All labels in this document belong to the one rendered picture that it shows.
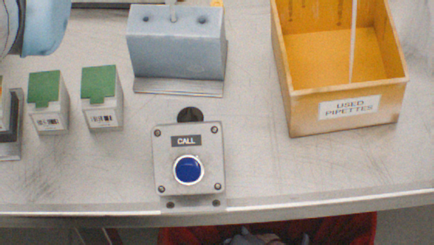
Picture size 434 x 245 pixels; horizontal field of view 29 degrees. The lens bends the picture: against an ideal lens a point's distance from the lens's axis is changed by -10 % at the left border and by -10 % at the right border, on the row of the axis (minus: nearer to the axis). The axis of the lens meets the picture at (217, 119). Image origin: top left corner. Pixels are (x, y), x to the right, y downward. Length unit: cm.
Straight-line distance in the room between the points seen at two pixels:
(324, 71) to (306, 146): 9
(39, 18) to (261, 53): 50
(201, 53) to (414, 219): 104
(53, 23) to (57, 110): 38
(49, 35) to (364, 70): 51
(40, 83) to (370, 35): 39
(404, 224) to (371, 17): 93
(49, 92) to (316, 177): 30
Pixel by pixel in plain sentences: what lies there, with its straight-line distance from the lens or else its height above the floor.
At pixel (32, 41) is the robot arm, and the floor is 128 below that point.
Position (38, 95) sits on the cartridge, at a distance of 98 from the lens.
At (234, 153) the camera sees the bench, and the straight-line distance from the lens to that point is 99.
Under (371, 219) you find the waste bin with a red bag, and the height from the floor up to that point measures 44.
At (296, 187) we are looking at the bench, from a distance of 98.
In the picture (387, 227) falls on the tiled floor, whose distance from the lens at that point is 191.
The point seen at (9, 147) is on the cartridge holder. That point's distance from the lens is 102.
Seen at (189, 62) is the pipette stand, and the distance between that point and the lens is 100.
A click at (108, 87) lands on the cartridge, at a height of 94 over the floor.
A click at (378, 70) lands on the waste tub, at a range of 104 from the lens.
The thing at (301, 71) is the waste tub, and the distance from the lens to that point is 103.
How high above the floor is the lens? 177
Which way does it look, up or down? 62 degrees down
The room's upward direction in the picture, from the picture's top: 6 degrees counter-clockwise
